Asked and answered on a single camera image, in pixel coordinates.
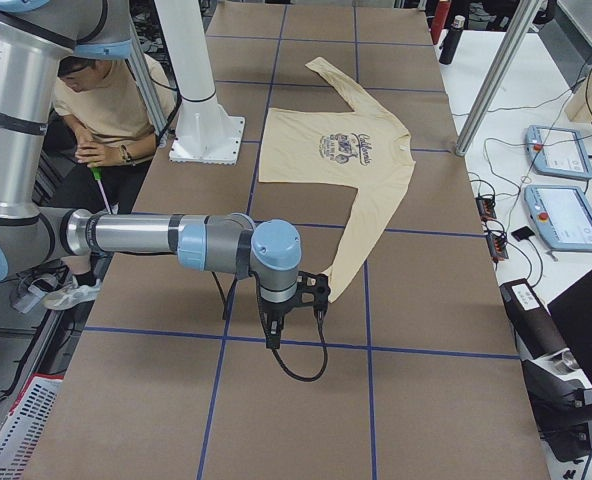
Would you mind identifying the black box with label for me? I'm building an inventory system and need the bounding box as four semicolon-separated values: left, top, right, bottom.
499;279;567;358

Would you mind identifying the black water bottle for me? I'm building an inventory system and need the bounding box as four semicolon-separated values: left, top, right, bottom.
439;15;466;65

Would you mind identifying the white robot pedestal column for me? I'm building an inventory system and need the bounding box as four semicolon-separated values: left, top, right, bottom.
155;0;245;165

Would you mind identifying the near blue teach pendant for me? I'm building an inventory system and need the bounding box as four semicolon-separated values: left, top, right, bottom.
523;185;592;253

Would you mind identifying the white perforated plastic basket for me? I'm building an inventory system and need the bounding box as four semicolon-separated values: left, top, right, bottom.
0;374;63;480

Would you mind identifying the seated person in beige shirt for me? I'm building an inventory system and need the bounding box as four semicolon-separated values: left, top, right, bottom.
42;53;176;311

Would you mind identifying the black monitor with stand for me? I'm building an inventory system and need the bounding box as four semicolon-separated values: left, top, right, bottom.
523;270;592;462

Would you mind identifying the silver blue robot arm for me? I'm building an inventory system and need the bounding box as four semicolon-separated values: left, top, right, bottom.
0;1;330;350

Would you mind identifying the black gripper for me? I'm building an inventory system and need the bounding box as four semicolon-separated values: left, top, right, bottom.
264;271;331;349

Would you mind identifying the cream long-sleeve printed shirt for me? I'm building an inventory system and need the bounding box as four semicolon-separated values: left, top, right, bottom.
259;57;415;301

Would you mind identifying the blue teach pendant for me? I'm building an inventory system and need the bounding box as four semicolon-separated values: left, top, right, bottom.
523;185;592;253
525;125;592;180

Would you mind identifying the aluminium frame post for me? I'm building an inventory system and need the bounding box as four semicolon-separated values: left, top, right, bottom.
455;0;540;157

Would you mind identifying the red cylinder bottle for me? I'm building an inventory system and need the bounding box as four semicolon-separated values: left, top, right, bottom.
430;0;451;45

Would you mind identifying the small black phone device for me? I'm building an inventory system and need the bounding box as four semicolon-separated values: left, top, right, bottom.
511;226;535;242

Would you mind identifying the far blue teach pendant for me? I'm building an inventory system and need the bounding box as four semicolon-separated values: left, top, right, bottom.
525;125;592;180

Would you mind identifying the orange terminal board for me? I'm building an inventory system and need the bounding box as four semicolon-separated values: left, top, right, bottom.
475;196;497;221

